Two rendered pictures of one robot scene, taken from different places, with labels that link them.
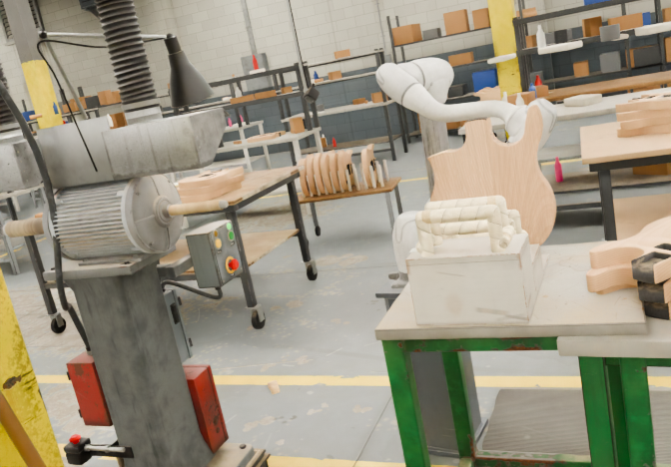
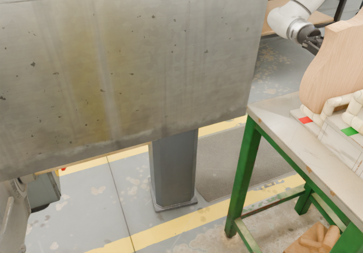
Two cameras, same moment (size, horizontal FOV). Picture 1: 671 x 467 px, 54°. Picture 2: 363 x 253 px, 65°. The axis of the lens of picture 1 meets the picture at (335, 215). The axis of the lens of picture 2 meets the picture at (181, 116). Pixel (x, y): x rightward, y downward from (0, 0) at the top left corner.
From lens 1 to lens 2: 1.74 m
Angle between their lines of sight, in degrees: 49
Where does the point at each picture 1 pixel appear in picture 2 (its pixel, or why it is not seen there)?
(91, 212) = not seen: outside the picture
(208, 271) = (39, 191)
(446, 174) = (343, 47)
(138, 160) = (38, 126)
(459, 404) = (243, 194)
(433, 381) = (183, 171)
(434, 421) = (179, 191)
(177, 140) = (206, 53)
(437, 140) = not seen: outside the picture
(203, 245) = not seen: hidden behind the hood
